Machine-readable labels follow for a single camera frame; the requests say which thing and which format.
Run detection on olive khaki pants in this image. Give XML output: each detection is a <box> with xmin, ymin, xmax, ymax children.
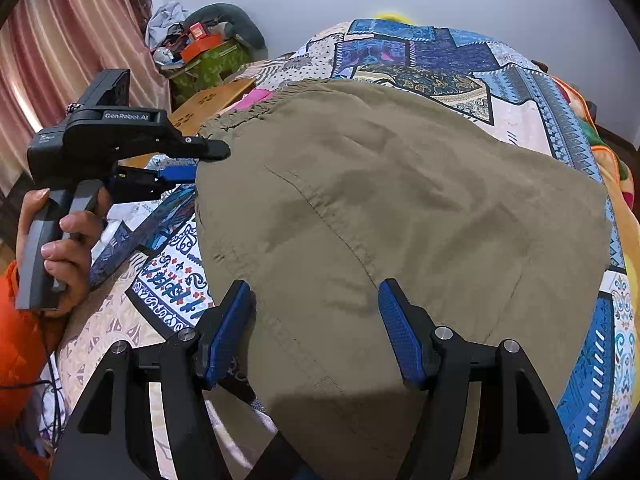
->
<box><xmin>196</xmin><ymin>80</ymin><xmax>611</xmax><ymax>479</ymax></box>

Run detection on orange jacket sleeve forearm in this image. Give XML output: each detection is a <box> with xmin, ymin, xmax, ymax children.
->
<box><xmin>1</xmin><ymin>262</ymin><xmax>67</xmax><ymax>479</ymax></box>

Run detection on person's left hand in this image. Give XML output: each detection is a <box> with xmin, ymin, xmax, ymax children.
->
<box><xmin>15</xmin><ymin>186</ymin><xmax>112</xmax><ymax>318</ymax></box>

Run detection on wooden lap desk board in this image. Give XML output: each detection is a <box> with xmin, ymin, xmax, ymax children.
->
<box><xmin>119</xmin><ymin>77</ymin><xmax>257</xmax><ymax>168</ymax></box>

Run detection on pink folded garment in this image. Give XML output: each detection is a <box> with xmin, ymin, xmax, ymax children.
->
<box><xmin>229</xmin><ymin>88</ymin><xmax>273</xmax><ymax>112</ymax></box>

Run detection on patchwork patterned bed quilt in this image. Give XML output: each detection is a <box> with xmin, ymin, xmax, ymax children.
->
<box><xmin>58</xmin><ymin>20</ymin><xmax>639</xmax><ymax>479</ymax></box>

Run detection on orange box in basket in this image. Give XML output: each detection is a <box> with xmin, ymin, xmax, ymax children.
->
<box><xmin>180</xmin><ymin>34</ymin><xmax>224</xmax><ymax>63</ymax></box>

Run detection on white crumpled cloth pile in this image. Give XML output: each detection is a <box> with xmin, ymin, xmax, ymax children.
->
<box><xmin>144</xmin><ymin>1</ymin><xmax>191</xmax><ymax>50</ymax></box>

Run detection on striped pink window curtain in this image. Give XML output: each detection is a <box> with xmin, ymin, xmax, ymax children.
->
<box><xmin>1</xmin><ymin>0</ymin><xmax>170</xmax><ymax>192</ymax></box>

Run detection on yellow curved foam pillow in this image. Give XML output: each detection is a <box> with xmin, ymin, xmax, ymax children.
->
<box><xmin>375</xmin><ymin>12</ymin><xmax>412</xmax><ymax>25</ymax></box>

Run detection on orange fleece blanket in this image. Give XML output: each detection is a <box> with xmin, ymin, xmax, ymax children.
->
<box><xmin>549</xmin><ymin>74</ymin><xmax>640</xmax><ymax>281</ymax></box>

